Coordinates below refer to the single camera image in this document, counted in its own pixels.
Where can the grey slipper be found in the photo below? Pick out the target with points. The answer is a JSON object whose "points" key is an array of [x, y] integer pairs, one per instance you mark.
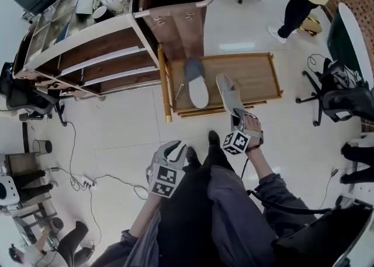
{"points": [[197, 84], [231, 93]]}

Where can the white power strip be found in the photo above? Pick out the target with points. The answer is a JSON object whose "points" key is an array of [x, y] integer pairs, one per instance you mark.
{"points": [[89, 182]]}

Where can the person's right forearm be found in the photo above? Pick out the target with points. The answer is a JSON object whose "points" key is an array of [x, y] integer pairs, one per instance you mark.
{"points": [[261, 163]]}

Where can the person's dark jacket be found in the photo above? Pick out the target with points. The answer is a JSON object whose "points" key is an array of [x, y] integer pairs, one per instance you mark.
{"points": [[233, 216]]}

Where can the person's right black shoe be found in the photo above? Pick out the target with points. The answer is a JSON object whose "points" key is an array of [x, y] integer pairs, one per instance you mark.
{"points": [[214, 138]]}

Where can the wooden shelf cabinet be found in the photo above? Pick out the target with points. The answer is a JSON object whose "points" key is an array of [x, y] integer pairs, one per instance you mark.
{"points": [[87, 30]]}

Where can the small wooden table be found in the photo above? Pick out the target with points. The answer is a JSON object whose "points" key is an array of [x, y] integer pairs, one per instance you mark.
{"points": [[23, 163]]}

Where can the person's right hand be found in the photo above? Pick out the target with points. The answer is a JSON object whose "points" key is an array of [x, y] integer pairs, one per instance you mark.
{"points": [[252, 124]]}

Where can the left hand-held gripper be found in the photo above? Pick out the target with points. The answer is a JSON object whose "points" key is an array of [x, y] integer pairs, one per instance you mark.
{"points": [[165, 179]]}

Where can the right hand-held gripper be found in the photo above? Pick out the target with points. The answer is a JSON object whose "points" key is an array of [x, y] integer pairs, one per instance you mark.
{"points": [[236, 141]]}

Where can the mesh waste bin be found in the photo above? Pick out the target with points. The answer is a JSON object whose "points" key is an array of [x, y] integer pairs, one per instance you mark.
{"points": [[42, 146]]}

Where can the white round table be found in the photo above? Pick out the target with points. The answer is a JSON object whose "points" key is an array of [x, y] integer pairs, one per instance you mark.
{"points": [[352, 29]]}

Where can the metal clip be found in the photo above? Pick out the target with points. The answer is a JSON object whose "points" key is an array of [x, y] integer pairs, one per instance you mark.
{"points": [[190, 16], [158, 20]]}

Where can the box with hazard tape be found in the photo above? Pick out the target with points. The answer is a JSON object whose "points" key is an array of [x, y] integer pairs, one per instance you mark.
{"points": [[311, 24]]}

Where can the person's black shoe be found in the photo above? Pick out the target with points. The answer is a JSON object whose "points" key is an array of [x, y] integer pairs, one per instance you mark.
{"points": [[193, 156], [214, 138]]}

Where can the person's black trousers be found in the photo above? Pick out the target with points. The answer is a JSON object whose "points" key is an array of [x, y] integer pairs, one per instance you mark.
{"points": [[187, 207]]}

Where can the person's left forearm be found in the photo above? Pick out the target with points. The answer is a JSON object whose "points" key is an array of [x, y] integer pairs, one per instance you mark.
{"points": [[146, 216]]}

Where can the white round device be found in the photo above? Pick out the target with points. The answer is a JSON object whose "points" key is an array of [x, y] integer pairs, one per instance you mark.
{"points": [[7, 191]]}

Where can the person's left black shoe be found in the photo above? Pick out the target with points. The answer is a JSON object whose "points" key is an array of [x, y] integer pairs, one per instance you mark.
{"points": [[193, 156]]}

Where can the thin metal bar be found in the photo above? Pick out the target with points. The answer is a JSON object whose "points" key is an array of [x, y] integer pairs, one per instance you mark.
{"points": [[179, 92]]}

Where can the wooden shoe rack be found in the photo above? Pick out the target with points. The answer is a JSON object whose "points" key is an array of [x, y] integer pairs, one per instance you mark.
{"points": [[257, 76]]}

